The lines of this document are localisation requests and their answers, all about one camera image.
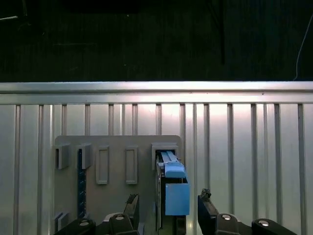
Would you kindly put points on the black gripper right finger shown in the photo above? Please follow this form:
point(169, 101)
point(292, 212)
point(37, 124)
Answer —
point(227, 225)

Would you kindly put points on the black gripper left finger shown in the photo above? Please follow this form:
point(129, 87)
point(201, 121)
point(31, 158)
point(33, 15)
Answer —
point(117, 224)

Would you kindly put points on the hard disk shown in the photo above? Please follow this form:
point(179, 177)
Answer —
point(177, 198)

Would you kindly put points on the RAM stick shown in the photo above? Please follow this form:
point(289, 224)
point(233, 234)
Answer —
point(82, 183)

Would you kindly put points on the grey parts rack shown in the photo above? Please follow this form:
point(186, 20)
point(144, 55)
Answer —
point(115, 159)

